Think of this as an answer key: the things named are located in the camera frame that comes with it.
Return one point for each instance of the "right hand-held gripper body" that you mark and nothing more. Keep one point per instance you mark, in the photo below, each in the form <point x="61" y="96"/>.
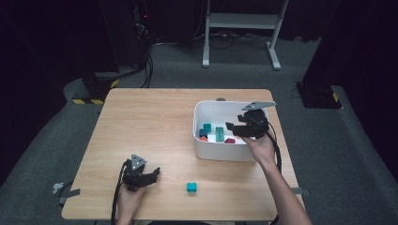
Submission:
<point x="258" y="125"/>

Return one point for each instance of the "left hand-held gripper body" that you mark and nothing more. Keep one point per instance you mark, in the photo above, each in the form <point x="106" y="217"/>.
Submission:
<point x="134" y="179"/>

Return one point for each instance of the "long teal green toy block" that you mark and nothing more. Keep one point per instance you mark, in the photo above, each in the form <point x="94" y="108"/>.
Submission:
<point x="220" y="134"/>

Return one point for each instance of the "white plastic bin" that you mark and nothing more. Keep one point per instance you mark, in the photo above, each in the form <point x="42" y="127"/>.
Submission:
<point x="216" y="114"/>

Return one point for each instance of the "small cyan toy block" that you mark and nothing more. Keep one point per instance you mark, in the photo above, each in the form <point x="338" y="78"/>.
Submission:
<point x="207" y="127"/>

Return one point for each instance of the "salmon pink toy block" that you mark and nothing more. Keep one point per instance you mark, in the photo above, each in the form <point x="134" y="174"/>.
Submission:
<point x="203" y="139"/>

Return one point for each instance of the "person's left hand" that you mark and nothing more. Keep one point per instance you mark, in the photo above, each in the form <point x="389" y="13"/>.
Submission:
<point x="128" y="203"/>

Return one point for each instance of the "person's right hand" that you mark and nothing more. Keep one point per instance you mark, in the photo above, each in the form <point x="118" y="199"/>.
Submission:
<point x="263" y="151"/>

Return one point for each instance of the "dark table grommet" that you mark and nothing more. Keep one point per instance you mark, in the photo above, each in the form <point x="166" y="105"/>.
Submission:
<point x="220" y="99"/>

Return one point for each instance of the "grey tape strip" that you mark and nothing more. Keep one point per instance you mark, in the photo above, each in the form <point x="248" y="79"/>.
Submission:
<point x="70" y="193"/>
<point x="302" y="191"/>

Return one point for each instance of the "crumpled white tape piece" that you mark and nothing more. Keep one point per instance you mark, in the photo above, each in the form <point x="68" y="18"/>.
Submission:
<point x="58" y="187"/>

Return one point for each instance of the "white metal stand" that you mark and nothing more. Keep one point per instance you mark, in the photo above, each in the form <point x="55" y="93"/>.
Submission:
<point x="241" y="21"/>

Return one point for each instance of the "black yellow-striped stand base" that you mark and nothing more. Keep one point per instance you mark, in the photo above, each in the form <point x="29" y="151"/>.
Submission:
<point x="97" y="89"/>

